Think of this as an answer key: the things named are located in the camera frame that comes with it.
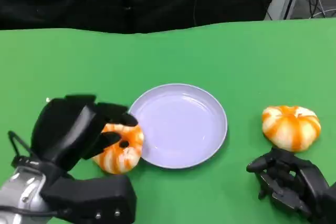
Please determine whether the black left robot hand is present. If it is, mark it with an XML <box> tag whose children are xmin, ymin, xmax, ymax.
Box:
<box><xmin>30</xmin><ymin>93</ymin><xmax>139</xmax><ymax>173</ymax></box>

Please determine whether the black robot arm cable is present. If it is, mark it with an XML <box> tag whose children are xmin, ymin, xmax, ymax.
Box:
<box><xmin>7</xmin><ymin>130</ymin><xmax>34</xmax><ymax>167</ymax></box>

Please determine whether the orange white toy bread roll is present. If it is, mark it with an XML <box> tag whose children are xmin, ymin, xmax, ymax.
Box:
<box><xmin>92</xmin><ymin>122</ymin><xmax>145</xmax><ymax>175</ymax></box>
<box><xmin>261</xmin><ymin>105</ymin><xmax>322</xmax><ymax>153</ymax></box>

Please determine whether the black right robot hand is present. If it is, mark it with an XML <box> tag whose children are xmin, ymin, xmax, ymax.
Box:
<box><xmin>246</xmin><ymin>147</ymin><xmax>336</xmax><ymax>224</ymax></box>

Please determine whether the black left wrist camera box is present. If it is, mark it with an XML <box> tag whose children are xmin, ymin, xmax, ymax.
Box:
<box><xmin>40</xmin><ymin>174</ymin><xmax>138</xmax><ymax>224</ymax></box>

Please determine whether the lilac plate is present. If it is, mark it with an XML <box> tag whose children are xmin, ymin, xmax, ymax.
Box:
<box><xmin>128</xmin><ymin>83</ymin><xmax>228</xmax><ymax>169</ymax></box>

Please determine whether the green table cloth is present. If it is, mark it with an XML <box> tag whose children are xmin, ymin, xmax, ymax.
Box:
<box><xmin>0</xmin><ymin>17</ymin><xmax>336</xmax><ymax>224</ymax></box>

